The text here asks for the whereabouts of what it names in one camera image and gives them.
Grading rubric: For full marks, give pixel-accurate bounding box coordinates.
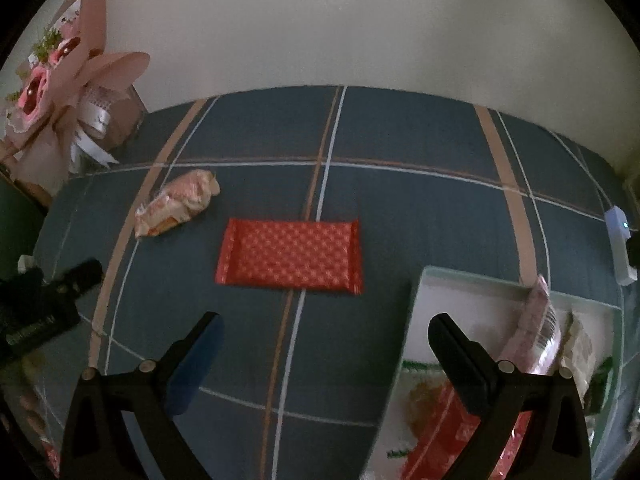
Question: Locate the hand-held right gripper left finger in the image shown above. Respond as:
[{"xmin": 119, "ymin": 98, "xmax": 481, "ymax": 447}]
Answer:
[{"xmin": 60, "ymin": 311, "xmax": 224, "ymax": 480}]

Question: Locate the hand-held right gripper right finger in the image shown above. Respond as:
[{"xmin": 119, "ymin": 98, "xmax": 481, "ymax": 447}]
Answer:
[{"xmin": 428, "ymin": 312, "xmax": 592, "ymax": 480}]

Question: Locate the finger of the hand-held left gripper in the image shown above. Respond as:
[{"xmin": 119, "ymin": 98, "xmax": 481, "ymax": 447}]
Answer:
[{"xmin": 47, "ymin": 259, "xmax": 104, "ymax": 306}]

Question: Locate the red patterned snack packet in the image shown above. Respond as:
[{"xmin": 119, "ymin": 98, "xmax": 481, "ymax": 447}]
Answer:
[
  {"xmin": 214, "ymin": 218, "xmax": 364, "ymax": 297},
  {"xmin": 400, "ymin": 385, "xmax": 527, "ymax": 480}
]

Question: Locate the green-edged white box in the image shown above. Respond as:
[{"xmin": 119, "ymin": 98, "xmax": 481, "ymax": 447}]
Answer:
[{"xmin": 365, "ymin": 266, "xmax": 627, "ymax": 480}]

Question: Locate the pink snack packet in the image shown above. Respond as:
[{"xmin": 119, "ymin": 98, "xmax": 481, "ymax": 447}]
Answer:
[{"xmin": 499, "ymin": 274, "xmax": 559, "ymax": 377}]

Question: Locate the white and green snack packet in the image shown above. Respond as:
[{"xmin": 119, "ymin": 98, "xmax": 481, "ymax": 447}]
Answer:
[{"xmin": 386, "ymin": 442, "xmax": 416, "ymax": 463}]

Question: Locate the clear rice cracker packet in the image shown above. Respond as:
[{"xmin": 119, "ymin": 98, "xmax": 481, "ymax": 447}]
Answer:
[{"xmin": 557, "ymin": 309, "xmax": 597, "ymax": 392}]

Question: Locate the tan bread roll packet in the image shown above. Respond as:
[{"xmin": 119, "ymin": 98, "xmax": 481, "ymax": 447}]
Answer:
[{"xmin": 134, "ymin": 170, "xmax": 221, "ymax": 239}]

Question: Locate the green headboard with wooden trim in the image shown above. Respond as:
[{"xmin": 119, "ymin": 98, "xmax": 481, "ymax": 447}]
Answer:
[{"xmin": 0, "ymin": 150, "xmax": 54, "ymax": 263}]

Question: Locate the pink paper flower bouquet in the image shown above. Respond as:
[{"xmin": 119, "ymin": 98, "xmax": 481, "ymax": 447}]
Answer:
[{"xmin": 0, "ymin": 0, "xmax": 151, "ymax": 197}]

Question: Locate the white power strip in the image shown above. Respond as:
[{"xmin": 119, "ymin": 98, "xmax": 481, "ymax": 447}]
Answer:
[{"xmin": 603, "ymin": 205, "xmax": 639, "ymax": 287}]

